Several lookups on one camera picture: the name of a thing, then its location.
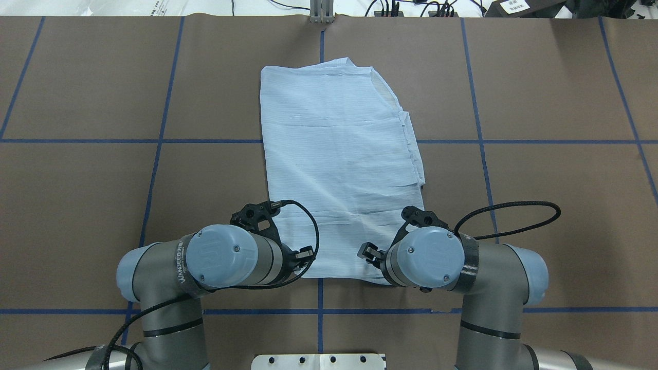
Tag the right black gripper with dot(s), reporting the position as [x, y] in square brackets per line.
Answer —
[380, 257]

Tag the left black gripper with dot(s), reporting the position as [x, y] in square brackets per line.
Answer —
[288, 261]

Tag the light blue button shirt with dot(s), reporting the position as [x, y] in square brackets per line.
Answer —
[338, 141]

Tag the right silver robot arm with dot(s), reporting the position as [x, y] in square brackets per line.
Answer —
[496, 282]

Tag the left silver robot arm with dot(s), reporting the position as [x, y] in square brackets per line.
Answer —
[168, 279]

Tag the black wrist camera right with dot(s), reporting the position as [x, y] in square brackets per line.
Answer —
[418, 218]

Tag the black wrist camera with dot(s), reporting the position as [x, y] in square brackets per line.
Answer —
[418, 218]
[258, 219]

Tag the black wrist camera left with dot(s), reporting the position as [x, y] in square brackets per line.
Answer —
[258, 219]

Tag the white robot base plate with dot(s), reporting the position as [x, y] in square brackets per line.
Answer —
[320, 361]

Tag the aluminium frame post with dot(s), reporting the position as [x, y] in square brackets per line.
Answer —
[321, 11]

